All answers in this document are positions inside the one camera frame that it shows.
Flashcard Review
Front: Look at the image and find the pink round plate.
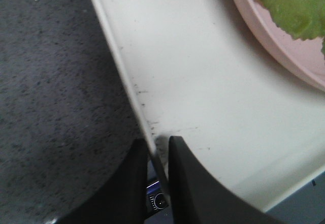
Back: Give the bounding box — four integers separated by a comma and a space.
234, 0, 324, 91

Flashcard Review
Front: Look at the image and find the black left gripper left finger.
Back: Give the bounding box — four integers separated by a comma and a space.
59, 139, 148, 223

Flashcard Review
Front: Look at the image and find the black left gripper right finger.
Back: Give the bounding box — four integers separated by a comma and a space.
169, 136, 280, 223

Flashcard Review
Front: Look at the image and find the cream bear serving tray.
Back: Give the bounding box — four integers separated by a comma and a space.
92, 0, 324, 212

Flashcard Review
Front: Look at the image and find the green lettuce leaf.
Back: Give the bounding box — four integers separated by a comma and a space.
258, 0, 324, 41

